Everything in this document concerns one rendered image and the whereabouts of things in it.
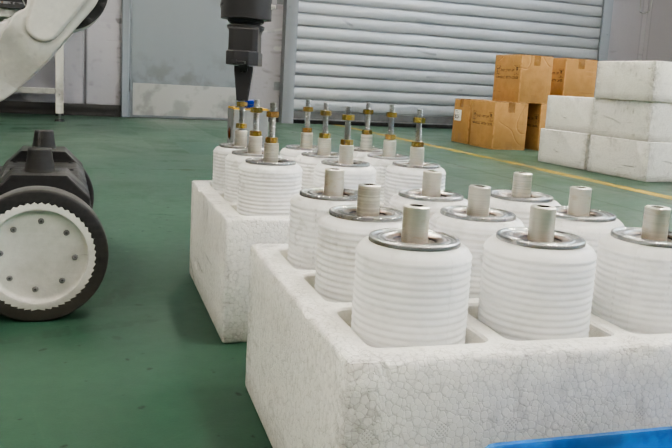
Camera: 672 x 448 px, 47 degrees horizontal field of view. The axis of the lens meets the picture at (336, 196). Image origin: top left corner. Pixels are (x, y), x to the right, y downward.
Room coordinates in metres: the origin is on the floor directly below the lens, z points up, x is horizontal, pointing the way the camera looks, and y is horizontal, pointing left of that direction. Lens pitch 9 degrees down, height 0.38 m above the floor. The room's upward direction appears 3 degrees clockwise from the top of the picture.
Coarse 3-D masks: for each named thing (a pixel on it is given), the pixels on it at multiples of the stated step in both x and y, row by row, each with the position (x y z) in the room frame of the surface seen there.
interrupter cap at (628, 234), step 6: (618, 228) 0.71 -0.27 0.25; (624, 228) 0.72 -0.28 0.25; (630, 228) 0.72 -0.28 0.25; (636, 228) 0.72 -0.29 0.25; (612, 234) 0.69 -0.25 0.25; (618, 234) 0.68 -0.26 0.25; (624, 234) 0.68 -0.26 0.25; (630, 234) 0.69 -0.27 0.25; (636, 234) 0.70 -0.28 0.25; (624, 240) 0.67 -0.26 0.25; (630, 240) 0.66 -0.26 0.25; (636, 240) 0.66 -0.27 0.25; (642, 240) 0.66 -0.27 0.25; (648, 240) 0.66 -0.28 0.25; (654, 240) 0.66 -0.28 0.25; (654, 246) 0.65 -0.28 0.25; (660, 246) 0.65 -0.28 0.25; (666, 246) 0.65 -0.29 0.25
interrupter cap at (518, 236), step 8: (496, 232) 0.66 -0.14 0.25; (504, 232) 0.66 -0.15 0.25; (512, 232) 0.66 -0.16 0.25; (520, 232) 0.67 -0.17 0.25; (560, 232) 0.68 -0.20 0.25; (504, 240) 0.64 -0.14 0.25; (512, 240) 0.63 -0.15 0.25; (520, 240) 0.62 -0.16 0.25; (528, 240) 0.63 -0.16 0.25; (560, 240) 0.65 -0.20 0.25; (568, 240) 0.65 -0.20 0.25; (576, 240) 0.65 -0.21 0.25; (584, 240) 0.64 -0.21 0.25; (536, 248) 0.62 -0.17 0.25; (544, 248) 0.61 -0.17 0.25; (552, 248) 0.61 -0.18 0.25; (560, 248) 0.61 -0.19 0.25; (568, 248) 0.62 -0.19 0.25; (576, 248) 0.62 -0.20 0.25
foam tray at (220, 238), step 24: (192, 192) 1.39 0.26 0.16; (216, 192) 1.27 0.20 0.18; (192, 216) 1.38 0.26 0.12; (216, 216) 1.12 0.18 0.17; (240, 216) 1.06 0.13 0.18; (264, 216) 1.07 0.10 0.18; (288, 216) 1.09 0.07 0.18; (192, 240) 1.37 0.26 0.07; (216, 240) 1.11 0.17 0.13; (240, 240) 1.04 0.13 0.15; (264, 240) 1.05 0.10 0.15; (288, 240) 1.07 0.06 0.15; (192, 264) 1.36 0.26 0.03; (216, 264) 1.11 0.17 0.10; (240, 264) 1.04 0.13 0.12; (216, 288) 1.10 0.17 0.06; (240, 288) 1.04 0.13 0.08; (216, 312) 1.09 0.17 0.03; (240, 312) 1.05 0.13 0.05; (240, 336) 1.05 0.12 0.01
